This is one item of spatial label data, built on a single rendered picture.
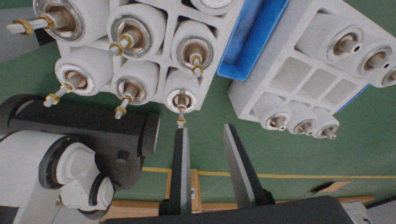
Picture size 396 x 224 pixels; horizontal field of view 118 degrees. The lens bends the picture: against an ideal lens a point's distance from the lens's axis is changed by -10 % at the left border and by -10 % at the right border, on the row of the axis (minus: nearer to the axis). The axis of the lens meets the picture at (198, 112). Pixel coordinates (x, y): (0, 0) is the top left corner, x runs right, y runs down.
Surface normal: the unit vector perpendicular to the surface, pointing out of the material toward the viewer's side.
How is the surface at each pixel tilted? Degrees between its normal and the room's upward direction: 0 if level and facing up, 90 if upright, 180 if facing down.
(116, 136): 46
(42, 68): 0
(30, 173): 54
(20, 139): 98
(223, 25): 0
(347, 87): 90
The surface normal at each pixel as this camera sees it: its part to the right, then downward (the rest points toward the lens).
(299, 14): -0.95, -0.18
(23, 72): 0.07, 0.66
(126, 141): 0.24, -0.07
